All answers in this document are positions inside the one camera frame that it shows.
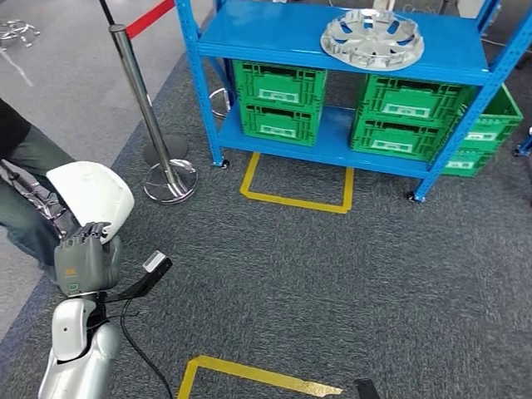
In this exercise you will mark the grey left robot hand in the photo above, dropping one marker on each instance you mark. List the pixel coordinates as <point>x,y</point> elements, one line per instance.
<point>87,264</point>

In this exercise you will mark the white curved plastic part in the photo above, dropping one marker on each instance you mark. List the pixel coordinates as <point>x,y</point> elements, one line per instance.
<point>91,193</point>

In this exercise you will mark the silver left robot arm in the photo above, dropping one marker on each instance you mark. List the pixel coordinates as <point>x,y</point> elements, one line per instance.
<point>78,352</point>

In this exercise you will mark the person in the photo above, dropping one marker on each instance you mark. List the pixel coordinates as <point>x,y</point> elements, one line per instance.
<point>25,160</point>

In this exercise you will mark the metal barrier stanchion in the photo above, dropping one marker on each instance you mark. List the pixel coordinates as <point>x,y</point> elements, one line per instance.
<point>146,110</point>

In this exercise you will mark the chrome stool base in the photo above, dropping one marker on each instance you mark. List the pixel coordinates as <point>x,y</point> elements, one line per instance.
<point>19,30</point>

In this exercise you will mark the red barrier belt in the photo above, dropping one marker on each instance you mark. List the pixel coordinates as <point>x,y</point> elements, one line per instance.
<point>149,16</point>

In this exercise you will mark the silver wheel hubcap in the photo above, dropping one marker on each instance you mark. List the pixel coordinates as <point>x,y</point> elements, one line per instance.
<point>372,41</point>

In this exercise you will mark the black left camera bracket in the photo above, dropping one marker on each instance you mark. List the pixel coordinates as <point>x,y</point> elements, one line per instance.
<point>141,286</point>

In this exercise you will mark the black camera bracket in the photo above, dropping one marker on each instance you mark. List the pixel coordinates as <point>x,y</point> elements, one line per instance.
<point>367,388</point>
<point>141,286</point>

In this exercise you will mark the chrome wheeled frame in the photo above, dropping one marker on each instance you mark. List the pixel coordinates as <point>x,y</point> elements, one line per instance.
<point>41,201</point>

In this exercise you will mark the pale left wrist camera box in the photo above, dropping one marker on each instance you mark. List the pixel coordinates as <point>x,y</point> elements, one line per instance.
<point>154,261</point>

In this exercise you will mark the black right camera bracket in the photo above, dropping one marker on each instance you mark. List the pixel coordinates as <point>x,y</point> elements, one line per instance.
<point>367,388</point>

